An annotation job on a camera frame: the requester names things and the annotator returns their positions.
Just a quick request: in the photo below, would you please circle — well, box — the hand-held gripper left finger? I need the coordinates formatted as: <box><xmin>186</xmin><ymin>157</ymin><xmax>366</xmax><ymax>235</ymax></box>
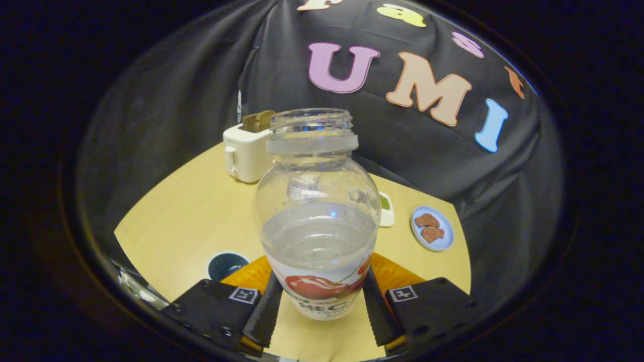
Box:
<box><xmin>161</xmin><ymin>255</ymin><xmax>284</xmax><ymax>358</ymax></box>

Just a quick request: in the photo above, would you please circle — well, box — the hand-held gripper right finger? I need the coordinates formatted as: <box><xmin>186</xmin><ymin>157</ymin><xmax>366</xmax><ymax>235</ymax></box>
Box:
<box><xmin>362</xmin><ymin>253</ymin><xmax>478</xmax><ymax>356</ymax></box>

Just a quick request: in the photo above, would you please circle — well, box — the pale green cup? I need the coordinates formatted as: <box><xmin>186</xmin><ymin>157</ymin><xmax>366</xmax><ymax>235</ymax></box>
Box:
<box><xmin>207</xmin><ymin>252</ymin><xmax>251</xmax><ymax>283</ymax></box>

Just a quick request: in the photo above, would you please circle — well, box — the clear plastic juice bottle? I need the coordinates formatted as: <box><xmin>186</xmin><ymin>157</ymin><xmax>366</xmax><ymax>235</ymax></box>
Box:
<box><xmin>256</xmin><ymin>108</ymin><xmax>382</xmax><ymax>321</ymax></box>

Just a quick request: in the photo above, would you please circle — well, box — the white divided snack tray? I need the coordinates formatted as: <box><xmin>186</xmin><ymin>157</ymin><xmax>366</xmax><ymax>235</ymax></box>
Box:
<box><xmin>377</xmin><ymin>191</ymin><xmax>395</xmax><ymax>228</ymax></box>

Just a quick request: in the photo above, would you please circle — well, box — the light blue plate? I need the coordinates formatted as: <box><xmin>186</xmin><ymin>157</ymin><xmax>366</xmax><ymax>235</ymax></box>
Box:
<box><xmin>411</xmin><ymin>206</ymin><xmax>455</xmax><ymax>252</ymax></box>

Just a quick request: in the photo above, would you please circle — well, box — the light wooden table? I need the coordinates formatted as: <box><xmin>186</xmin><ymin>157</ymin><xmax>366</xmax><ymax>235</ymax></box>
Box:
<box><xmin>114</xmin><ymin>142</ymin><xmax>472</xmax><ymax>362</ymax></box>

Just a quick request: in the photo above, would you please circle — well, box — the white toaster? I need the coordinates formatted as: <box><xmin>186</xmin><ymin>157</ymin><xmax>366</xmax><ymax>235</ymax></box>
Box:
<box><xmin>223</xmin><ymin>123</ymin><xmax>275</xmax><ymax>184</ymax></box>

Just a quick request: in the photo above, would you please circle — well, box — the brown toast slice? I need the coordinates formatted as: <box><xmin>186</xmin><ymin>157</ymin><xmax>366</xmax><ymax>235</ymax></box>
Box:
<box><xmin>241</xmin><ymin>110</ymin><xmax>276</xmax><ymax>133</ymax></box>

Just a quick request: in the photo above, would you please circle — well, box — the black backdrop cloth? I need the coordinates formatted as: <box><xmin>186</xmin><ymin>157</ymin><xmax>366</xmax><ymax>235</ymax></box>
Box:
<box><xmin>78</xmin><ymin>0</ymin><xmax>564</xmax><ymax>312</ymax></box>

